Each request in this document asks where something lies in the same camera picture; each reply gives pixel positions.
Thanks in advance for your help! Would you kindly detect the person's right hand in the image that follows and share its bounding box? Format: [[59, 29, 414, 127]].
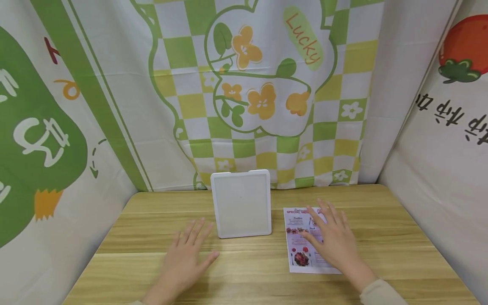
[[301, 199, 367, 281]]

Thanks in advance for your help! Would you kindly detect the person's right forearm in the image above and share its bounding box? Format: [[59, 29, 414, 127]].
[[346, 267, 409, 305]]

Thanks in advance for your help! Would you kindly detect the printed menu leaflet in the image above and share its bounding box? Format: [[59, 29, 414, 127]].
[[283, 207, 343, 275]]

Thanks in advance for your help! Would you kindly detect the person's left forearm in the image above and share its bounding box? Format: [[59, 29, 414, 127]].
[[131, 283, 181, 305]]

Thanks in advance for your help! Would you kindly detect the white square sign holder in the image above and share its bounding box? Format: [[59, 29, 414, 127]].
[[210, 169, 273, 239]]

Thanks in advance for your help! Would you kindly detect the person's left hand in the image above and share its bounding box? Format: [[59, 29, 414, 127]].
[[161, 218, 221, 294]]

